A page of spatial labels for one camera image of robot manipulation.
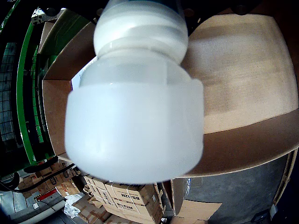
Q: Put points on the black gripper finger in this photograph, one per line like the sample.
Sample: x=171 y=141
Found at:
x=81 y=9
x=205 y=7

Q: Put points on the white bottle with teal label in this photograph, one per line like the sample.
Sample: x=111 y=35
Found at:
x=133 y=121

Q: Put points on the empty open cardboard box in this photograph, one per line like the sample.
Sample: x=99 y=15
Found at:
x=245 y=81

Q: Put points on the printed cardboard boxes stack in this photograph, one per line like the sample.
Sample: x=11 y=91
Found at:
x=130 y=200

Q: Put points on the crumpled white plastic bag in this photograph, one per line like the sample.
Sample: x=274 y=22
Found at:
x=70 y=207

